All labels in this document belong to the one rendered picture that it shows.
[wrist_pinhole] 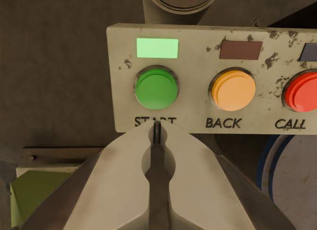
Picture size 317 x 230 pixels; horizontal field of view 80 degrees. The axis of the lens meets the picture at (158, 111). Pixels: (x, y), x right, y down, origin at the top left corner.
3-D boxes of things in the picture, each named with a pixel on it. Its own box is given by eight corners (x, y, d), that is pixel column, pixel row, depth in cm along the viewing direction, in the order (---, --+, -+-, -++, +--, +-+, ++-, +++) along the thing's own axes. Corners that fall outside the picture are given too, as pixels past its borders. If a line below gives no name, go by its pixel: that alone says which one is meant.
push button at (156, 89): (136, 65, 18) (134, 70, 17) (177, 66, 19) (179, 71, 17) (137, 102, 20) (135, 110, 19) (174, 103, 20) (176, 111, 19)
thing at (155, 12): (148, 29, 75) (138, -92, 24) (178, 30, 76) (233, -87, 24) (147, 60, 77) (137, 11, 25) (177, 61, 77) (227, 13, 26)
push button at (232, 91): (212, 67, 19) (218, 72, 17) (253, 68, 19) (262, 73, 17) (206, 104, 21) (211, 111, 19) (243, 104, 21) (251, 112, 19)
